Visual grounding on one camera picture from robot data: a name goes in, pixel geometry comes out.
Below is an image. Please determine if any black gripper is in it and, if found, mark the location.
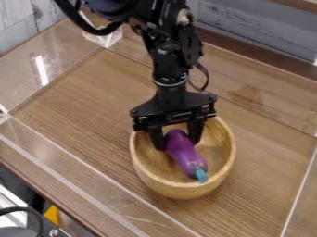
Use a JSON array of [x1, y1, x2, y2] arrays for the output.
[[130, 84, 217, 151]]

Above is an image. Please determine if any purple toy eggplant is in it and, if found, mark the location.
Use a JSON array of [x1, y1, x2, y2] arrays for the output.
[[165, 129, 209, 183]]

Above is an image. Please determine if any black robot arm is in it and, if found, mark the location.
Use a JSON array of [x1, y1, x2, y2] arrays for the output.
[[54, 0, 217, 151]]

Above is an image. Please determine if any brown wooden bowl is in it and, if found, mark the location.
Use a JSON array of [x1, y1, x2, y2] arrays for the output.
[[130, 118, 237, 200]]

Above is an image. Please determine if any yellow black device corner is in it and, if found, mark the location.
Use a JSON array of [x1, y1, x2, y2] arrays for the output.
[[26, 205, 74, 237]]

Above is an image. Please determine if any black cable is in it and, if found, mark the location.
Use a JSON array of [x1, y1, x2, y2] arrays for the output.
[[188, 61, 210, 93]]

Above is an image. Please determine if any clear acrylic tray enclosure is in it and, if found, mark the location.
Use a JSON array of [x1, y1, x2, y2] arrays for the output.
[[0, 21, 317, 237]]

